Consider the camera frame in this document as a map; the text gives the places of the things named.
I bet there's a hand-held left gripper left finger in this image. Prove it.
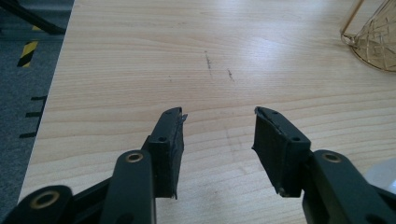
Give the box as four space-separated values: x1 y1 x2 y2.
141 106 188 200

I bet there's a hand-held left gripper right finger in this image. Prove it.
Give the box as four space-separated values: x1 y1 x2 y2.
251 106 312 198

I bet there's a white toothpaste tube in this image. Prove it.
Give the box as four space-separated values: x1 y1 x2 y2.
362 157 396 195

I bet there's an amber glass cup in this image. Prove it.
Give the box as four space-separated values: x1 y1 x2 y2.
339 0 396 73

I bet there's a yellow-black floor tape strip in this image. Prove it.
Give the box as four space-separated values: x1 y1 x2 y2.
17 40 39 69

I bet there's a black slanted stand brace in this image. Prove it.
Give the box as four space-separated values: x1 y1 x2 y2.
0 0 67 35

